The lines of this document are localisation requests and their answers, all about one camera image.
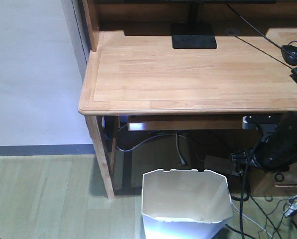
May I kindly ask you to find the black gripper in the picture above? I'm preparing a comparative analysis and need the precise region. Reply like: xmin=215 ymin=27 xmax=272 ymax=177
xmin=231 ymin=129 xmax=297 ymax=172

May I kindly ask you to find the white plastic trash bin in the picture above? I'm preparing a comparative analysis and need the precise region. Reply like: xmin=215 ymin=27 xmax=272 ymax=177
xmin=142 ymin=169 xmax=233 ymax=239

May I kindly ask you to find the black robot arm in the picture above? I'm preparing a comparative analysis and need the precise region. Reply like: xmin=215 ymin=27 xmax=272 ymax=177
xmin=254 ymin=112 xmax=297 ymax=172

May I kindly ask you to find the white power strip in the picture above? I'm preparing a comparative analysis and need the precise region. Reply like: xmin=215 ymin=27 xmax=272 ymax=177
xmin=204 ymin=155 xmax=240 ymax=176

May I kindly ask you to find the black computer mouse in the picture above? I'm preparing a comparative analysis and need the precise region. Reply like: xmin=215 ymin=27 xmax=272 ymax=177
xmin=281 ymin=45 xmax=297 ymax=66

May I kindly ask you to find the black monitor with stand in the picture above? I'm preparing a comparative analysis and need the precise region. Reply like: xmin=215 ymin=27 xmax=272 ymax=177
xmin=100 ymin=0 xmax=276 ymax=49

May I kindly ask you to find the light wooden desk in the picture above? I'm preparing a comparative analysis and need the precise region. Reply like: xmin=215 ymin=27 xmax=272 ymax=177
xmin=78 ymin=0 xmax=297 ymax=199

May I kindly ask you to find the black camera cable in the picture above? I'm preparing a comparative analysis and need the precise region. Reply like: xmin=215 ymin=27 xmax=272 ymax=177
xmin=239 ymin=139 xmax=261 ymax=239

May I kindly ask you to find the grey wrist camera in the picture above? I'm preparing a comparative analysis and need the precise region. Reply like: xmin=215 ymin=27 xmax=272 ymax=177
xmin=242 ymin=114 xmax=282 ymax=129

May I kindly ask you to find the white cable under desk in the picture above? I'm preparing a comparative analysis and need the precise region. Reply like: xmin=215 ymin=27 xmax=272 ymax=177
xmin=116 ymin=123 xmax=189 ymax=167

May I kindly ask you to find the cable clutter on floor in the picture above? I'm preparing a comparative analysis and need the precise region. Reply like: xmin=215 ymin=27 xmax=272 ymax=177
xmin=264 ymin=191 xmax=297 ymax=239

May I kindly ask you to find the black monitor cable on desk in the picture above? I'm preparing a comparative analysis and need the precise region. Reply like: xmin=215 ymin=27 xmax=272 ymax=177
xmin=225 ymin=3 xmax=297 ymax=69

